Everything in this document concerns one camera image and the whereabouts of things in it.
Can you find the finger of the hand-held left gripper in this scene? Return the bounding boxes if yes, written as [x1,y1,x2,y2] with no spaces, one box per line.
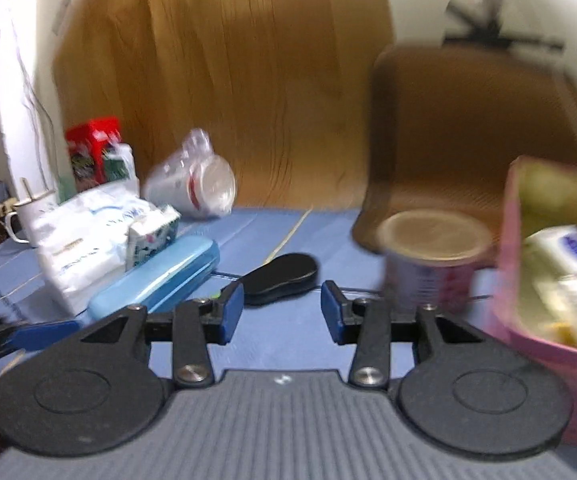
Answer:
[0,317,82,374]

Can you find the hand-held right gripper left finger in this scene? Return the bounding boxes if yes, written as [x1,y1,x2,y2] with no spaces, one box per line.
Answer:
[76,282,246,387]

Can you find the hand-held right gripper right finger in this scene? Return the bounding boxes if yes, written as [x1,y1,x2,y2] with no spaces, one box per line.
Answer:
[321,281,490,387]

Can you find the black oval case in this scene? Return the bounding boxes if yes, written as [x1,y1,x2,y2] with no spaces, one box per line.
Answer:
[241,253,320,306]

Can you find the pink tin box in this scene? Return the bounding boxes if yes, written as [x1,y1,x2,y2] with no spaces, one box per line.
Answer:
[491,156,577,449]

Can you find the light blue case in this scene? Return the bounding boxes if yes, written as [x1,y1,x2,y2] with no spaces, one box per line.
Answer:
[87,236,220,320]

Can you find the blue tablecloth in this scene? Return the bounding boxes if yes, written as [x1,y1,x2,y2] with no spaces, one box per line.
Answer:
[0,207,501,393]

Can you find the white tissue pack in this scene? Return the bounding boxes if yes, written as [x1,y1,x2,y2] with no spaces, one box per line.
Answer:
[36,182,169,312]

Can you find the small printed carton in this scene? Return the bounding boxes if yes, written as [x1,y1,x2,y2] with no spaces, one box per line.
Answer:
[126,205,182,271]

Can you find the white lidded snack can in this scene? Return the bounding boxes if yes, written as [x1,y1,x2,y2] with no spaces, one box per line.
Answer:
[377,209,494,317]

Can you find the white enamel mug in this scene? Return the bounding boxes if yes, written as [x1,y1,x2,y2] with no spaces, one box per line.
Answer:
[6,190,60,247]

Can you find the bagged plastic cups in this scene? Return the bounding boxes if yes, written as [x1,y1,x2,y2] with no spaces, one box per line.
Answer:
[143,129,238,220]

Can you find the green white box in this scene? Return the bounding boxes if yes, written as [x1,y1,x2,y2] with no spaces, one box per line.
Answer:
[101,144,135,184]

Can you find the red box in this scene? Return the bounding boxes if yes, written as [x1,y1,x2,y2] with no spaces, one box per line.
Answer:
[65,116,122,184]

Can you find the brown chair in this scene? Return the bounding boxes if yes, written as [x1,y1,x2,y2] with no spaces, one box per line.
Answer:
[352,42,577,261]

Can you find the wood pattern board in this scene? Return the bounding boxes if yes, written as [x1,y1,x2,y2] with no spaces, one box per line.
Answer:
[51,0,399,211]

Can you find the black stand base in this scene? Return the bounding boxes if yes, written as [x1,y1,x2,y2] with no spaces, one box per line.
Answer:
[443,2,567,52]

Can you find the black wall cable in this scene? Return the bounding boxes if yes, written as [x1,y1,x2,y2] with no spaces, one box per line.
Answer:
[13,20,62,196]

